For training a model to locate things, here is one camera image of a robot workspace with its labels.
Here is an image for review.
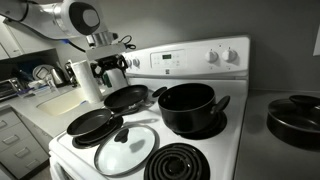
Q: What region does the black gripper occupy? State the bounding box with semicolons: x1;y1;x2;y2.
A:
90;54;130;80

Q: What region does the stove clock display panel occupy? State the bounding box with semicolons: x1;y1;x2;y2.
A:
149;49;186;70

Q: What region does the white electric stove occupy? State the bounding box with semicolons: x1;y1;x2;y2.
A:
48;34;251;180

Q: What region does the white utensil holder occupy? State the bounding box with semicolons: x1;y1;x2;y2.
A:
104;68;129;90

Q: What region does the green dish soap bottle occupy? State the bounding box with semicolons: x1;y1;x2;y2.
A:
101;71;113;88

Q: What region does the white paper towel roll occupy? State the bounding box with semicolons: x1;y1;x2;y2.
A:
70;59;104;104

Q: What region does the large black frying pan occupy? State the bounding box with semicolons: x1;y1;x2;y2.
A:
103;84;159;114

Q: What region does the chrome sink faucet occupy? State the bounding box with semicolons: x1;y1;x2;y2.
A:
64;60;78;88

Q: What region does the steel kettle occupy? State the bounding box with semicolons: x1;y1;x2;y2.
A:
49;65;68;87

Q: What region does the small black frying pan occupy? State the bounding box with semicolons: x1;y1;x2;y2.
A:
66;105;140;138

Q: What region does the cream sink basin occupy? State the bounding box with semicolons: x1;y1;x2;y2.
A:
36;87;89;117

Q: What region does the coil burner under small pan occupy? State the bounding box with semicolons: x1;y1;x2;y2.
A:
71;114;124;150

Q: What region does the white round plate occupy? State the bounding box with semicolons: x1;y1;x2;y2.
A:
32;64;51;81

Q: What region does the glass lid with black knob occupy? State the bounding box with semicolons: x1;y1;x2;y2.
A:
93;123;160;178

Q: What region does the silver toaster oven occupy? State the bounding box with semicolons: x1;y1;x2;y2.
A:
0;77;23;101

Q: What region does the bare black coil burner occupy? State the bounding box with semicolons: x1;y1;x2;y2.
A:
143;142;212;180

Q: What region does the grey drawer cabinet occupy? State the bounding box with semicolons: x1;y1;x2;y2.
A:
0;106;51;179

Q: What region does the coil burner under pot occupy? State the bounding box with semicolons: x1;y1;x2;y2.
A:
173;111;228;141

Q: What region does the black pot on counter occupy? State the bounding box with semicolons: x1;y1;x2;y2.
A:
267;94;320;134

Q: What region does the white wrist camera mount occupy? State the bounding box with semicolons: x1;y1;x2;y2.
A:
85;42;128;62

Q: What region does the looped black wrist cable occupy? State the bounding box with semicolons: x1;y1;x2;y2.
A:
118;34;137;51

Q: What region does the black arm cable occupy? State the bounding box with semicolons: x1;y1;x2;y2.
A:
63;38;88;54

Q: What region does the black two-handled pot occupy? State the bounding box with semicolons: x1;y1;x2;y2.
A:
151;82;232;135

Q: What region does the white wall cabinet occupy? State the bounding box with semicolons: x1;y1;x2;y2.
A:
0;14;60;61

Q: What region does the black long-handled saucepan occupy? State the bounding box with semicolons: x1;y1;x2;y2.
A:
266;109;320;151

